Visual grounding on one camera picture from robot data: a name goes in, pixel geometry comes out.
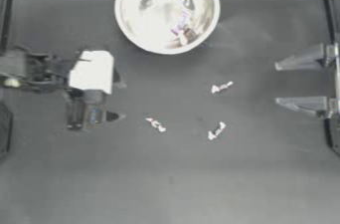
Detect steel bowl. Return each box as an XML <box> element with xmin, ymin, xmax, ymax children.
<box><xmin>114</xmin><ymin>0</ymin><xmax>221</xmax><ymax>56</ymax></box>

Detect purple candy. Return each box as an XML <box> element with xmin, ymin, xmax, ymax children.
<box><xmin>169</xmin><ymin>13</ymin><xmax>190</xmax><ymax>35</ymax></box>

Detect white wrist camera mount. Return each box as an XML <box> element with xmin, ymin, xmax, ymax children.
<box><xmin>67</xmin><ymin>50</ymin><xmax>115</xmax><ymax>96</ymax></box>

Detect white candy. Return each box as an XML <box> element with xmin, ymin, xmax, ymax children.
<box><xmin>206</xmin><ymin>120</ymin><xmax>226</xmax><ymax>141</ymax></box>
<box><xmin>145</xmin><ymin>116</ymin><xmax>167</xmax><ymax>133</ymax></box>
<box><xmin>175</xmin><ymin>33</ymin><xmax>189</xmax><ymax>47</ymax></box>
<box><xmin>209</xmin><ymin>81</ymin><xmax>234</xmax><ymax>95</ymax></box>

